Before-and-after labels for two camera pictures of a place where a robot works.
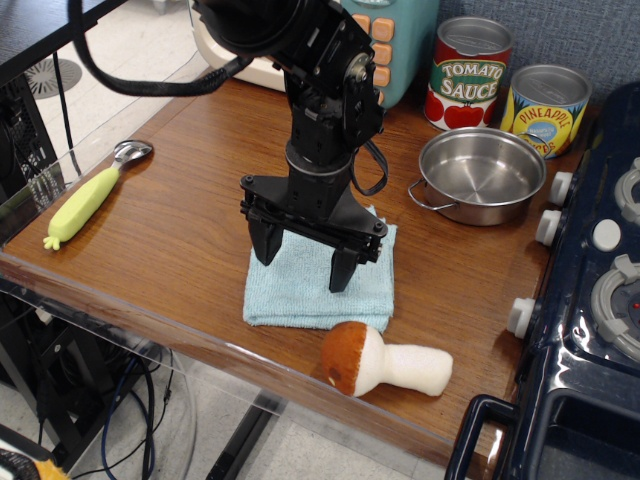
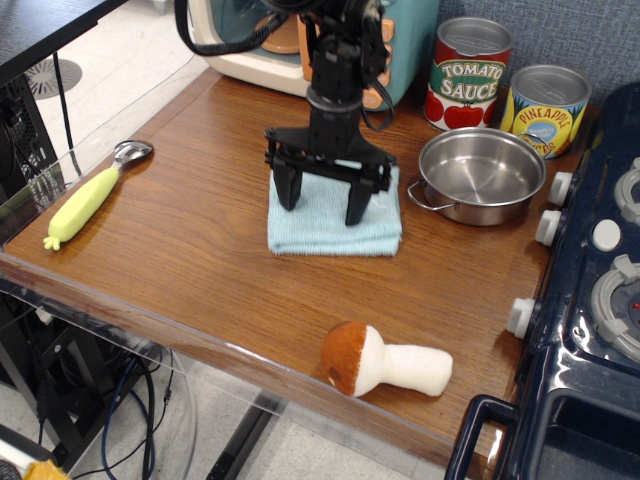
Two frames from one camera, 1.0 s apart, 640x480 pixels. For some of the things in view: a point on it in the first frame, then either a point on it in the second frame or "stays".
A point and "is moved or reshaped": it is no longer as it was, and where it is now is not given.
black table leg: (248, 437) stays
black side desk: (30, 29) stays
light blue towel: (294, 291) is moved or reshaped
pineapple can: (547, 104) stays
